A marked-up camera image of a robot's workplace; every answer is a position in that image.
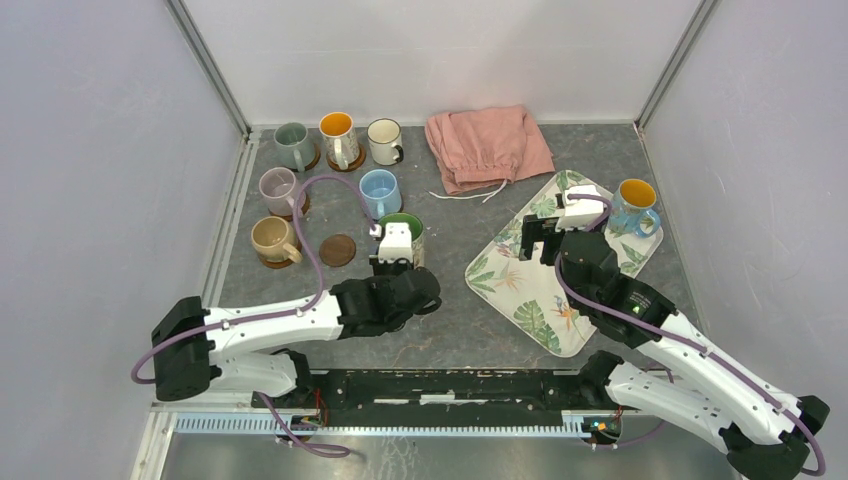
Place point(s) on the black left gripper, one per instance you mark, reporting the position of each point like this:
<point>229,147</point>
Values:
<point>378,267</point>

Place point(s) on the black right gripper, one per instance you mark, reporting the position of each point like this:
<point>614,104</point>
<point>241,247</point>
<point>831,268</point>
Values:
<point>536,229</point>

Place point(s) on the floral leaf print tray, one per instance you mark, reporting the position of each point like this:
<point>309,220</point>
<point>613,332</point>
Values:
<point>527,292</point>

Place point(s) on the dark brown wooden coaster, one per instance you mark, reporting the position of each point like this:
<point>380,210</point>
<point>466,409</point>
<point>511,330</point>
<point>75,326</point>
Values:
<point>337,250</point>

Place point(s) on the floral mug green inside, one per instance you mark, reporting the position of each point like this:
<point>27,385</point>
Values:
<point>416,227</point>

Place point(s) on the blue butterfly mug orange inside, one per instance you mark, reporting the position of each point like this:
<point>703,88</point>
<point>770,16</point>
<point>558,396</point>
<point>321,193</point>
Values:
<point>633,210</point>

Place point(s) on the light blue ceramic mug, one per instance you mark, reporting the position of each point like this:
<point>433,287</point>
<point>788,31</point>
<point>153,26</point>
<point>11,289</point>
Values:
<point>381,192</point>

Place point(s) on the beige ceramic mug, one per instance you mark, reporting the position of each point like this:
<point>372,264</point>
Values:
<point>275,239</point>

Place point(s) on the lilac ceramic mug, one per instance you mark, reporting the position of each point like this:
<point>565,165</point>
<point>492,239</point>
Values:
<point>280,183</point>

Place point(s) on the white mug black rim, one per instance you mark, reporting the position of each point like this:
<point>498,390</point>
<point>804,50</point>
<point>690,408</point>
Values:
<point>385,141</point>

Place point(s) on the grey green ceramic mug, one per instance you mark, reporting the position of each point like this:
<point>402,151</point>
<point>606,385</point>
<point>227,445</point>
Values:
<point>290,134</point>

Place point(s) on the white mug orange inside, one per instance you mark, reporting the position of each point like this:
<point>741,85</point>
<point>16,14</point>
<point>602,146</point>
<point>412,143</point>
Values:
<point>340,138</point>

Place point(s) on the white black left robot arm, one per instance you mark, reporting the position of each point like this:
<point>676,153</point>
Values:
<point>197,348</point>

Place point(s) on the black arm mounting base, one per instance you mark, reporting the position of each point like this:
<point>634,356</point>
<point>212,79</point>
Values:
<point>420,398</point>

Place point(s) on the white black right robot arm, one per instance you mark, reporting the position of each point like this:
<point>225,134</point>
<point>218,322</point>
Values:
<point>763,432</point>

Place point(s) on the pink folded cloth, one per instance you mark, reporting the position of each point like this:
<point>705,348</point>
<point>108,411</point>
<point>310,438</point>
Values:
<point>487,148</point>

